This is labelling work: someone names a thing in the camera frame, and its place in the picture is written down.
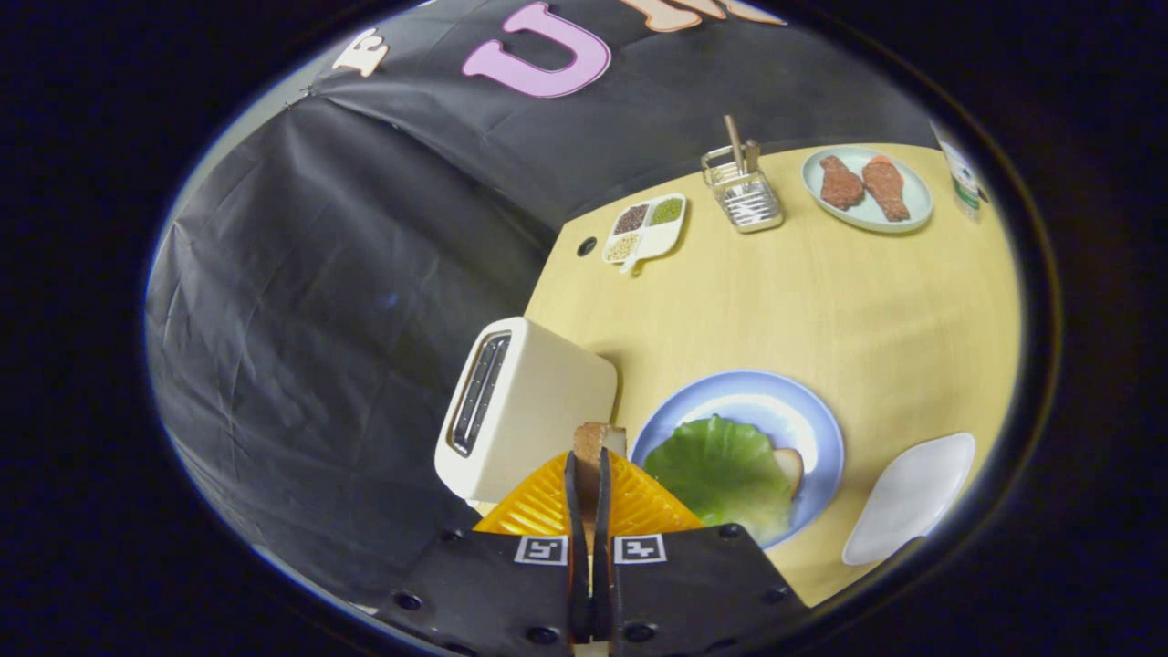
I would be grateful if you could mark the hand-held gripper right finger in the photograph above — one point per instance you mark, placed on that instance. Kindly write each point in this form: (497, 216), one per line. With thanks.
(605, 547)

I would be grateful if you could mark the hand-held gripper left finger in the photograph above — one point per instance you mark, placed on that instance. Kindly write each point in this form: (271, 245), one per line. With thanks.
(575, 547)

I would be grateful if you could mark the black backdrop cloth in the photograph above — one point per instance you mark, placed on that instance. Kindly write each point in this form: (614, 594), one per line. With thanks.
(319, 319)

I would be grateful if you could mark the brown meat patty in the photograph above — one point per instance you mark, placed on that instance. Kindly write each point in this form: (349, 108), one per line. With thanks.
(887, 190)
(839, 184)

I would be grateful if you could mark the wooden utensil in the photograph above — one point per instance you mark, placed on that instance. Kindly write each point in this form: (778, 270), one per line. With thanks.
(733, 141)
(752, 155)

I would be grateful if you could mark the square white bread slice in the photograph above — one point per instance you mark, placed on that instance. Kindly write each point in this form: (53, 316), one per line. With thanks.
(790, 467)

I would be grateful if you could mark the white divided seasoning tray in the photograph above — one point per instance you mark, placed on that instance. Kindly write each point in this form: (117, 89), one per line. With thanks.
(657, 239)

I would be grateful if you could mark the brown crust bread slice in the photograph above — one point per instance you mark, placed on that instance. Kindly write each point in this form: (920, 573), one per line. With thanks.
(593, 438)

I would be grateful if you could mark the blue plate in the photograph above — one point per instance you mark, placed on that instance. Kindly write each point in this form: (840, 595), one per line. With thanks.
(757, 392)

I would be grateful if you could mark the pale green plate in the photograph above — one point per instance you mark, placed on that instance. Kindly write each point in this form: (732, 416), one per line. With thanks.
(867, 219)

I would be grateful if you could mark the clear water bottle green label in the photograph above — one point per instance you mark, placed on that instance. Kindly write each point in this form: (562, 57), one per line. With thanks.
(963, 182)

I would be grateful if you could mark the white toaster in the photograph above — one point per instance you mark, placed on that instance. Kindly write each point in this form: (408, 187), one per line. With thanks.
(538, 401)

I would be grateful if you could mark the green lettuce leaf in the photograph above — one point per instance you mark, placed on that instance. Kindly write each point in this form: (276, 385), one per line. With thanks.
(716, 470)

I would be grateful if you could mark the white plate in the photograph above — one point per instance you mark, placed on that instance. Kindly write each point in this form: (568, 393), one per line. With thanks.
(912, 497)

